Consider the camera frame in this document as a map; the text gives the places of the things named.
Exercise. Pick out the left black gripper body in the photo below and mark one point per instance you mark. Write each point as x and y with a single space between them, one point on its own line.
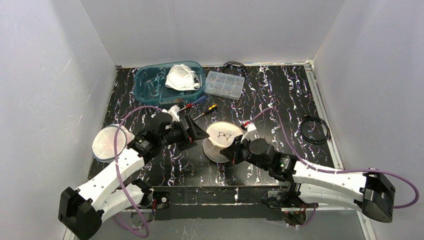
189 131

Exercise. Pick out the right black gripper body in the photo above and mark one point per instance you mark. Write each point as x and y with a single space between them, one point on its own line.
235 151

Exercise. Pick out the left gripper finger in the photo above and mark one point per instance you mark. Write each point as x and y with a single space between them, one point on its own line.
192 131
184 145

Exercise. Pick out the teal plastic bin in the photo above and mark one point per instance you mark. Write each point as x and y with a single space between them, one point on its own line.
150 84

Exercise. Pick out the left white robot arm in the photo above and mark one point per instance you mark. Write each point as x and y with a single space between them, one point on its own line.
84 209

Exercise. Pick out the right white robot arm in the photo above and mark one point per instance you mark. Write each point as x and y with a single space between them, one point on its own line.
369 192

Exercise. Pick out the red blue screwdriver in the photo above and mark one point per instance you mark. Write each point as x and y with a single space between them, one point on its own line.
194 103

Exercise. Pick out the yellow black screwdriver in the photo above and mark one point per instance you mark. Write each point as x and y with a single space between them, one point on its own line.
209 110

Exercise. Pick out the white cloth in bin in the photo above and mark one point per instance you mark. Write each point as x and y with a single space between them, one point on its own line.
182 78

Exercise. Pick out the clear plastic screw box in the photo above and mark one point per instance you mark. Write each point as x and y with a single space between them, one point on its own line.
224 85

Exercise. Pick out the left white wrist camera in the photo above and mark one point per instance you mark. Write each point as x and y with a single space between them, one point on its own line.
174 112

